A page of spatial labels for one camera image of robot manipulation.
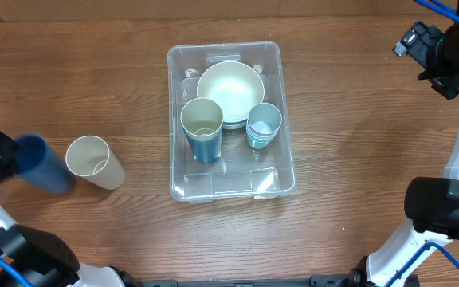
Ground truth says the small light blue cup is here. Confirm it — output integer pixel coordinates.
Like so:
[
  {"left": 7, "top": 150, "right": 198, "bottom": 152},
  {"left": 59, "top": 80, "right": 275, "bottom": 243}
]
[{"left": 247, "top": 133, "right": 275, "bottom": 149}]

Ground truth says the small pink cup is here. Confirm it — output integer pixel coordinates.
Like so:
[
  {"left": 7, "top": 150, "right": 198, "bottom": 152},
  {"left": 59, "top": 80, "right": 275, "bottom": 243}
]
[{"left": 246, "top": 121, "right": 278, "bottom": 142}]

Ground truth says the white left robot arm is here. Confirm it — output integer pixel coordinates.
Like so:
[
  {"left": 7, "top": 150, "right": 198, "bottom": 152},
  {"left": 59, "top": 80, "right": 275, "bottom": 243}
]
[{"left": 0, "top": 131, "right": 137, "bottom": 287}]

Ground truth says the tall beige cup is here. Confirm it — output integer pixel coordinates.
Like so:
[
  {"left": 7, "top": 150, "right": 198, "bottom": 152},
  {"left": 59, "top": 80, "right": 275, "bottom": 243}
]
[
  {"left": 65, "top": 136, "right": 126, "bottom": 190},
  {"left": 180, "top": 98, "right": 223, "bottom": 141}
]

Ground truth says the clear plastic storage bin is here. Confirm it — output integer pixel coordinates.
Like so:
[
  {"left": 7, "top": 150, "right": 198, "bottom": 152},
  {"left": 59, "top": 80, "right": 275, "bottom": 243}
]
[{"left": 167, "top": 41, "right": 296, "bottom": 203}]

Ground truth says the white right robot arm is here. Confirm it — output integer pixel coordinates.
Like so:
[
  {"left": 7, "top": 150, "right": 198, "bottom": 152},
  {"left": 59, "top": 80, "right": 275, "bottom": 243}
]
[{"left": 347, "top": 0, "right": 459, "bottom": 286}]

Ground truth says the small grey cup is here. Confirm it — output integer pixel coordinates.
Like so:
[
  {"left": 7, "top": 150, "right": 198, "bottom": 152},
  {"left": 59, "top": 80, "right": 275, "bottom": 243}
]
[{"left": 248, "top": 103, "right": 282, "bottom": 136}]

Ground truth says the beige bowl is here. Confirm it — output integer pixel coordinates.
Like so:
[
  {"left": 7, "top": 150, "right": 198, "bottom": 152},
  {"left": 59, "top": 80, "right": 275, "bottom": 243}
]
[{"left": 196, "top": 61, "right": 265, "bottom": 125}]

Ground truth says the tall dark blue cup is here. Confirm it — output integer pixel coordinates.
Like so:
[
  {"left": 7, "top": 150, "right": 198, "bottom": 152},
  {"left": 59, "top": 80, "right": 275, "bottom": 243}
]
[
  {"left": 14, "top": 134, "right": 74, "bottom": 194},
  {"left": 183, "top": 128, "right": 222, "bottom": 163}
]

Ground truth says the blue-rimmed bowl underneath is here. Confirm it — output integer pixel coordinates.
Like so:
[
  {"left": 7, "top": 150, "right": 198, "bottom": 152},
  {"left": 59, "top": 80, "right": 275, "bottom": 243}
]
[{"left": 222, "top": 120, "right": 247, "bottom": 130}]

